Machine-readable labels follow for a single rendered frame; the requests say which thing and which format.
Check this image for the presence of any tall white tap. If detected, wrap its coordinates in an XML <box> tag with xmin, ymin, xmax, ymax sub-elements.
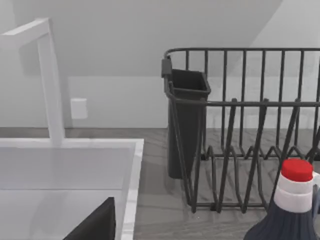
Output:
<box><xmin>0</xmin><ymin>17</ymin><xmax>66</xmax><ymax>148</ymax></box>

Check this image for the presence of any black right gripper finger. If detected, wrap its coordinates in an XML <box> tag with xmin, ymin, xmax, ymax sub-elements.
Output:
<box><xmin>62</xmin><ymin>196</ymin><xmax>116</xmax><ymax>240</ymax></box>

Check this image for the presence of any white sink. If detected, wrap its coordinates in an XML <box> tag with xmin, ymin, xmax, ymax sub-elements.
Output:
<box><xmin>0</xmin><ymin>137</ymin><xmax>145</xmax><ymax>240</ymax></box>

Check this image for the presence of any white wall socket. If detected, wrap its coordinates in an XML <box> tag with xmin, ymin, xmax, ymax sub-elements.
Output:
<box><xmin>70</xmin><ymin>98</ymin><xmax>89</xmax><ymax>119</ymax></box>

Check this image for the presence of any dark bottle with red cap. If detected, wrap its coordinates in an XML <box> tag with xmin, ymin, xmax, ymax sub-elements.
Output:
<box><xmin>243</xmin><ymin>158</ymin><xmax>320</xmax><ymax>240</ymax></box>

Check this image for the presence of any black cutlery holder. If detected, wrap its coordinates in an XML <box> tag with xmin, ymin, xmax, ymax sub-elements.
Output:
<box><xmin>166</xmin><ymin>68</ymin><xmax>212</xmax><ymax>179</ymax></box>

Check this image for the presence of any black wire dish rack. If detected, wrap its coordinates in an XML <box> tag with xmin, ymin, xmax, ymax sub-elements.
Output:
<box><xmin>161</xmin><ymin>47</ymin><xmax>320</xmax><ymax>214</ymax></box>

